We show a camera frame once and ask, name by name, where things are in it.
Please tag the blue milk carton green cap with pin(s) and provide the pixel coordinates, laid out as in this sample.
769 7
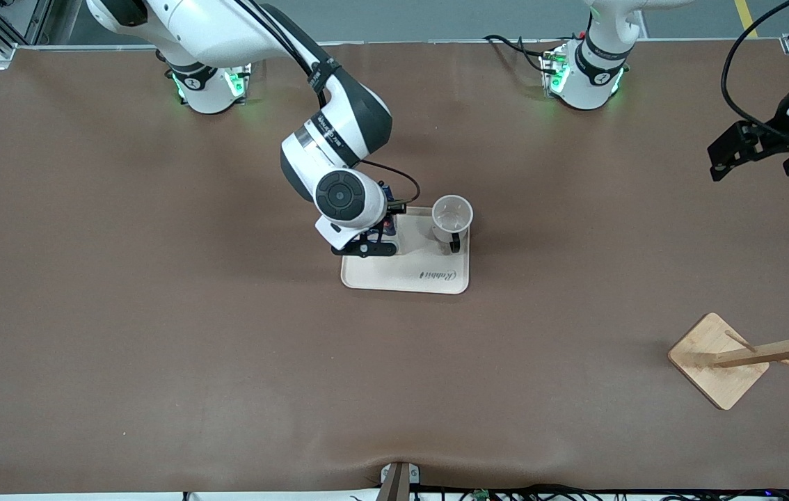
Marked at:
386 223

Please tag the metal table edge bracket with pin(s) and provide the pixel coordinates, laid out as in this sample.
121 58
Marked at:
400 480

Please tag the beige tray with bear print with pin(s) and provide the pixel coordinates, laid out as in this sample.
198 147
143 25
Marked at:
422 275

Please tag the small green connector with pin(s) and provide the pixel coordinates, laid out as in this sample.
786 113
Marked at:
482 494

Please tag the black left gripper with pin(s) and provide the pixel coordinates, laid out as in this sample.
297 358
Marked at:
778 141

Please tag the wooden mug stand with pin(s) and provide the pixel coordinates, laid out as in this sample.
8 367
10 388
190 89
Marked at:
711 362

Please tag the white smiley face cup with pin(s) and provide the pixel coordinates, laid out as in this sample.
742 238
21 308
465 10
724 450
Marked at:
451 216

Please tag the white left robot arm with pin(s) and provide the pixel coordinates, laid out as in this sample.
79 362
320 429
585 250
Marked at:
593 69

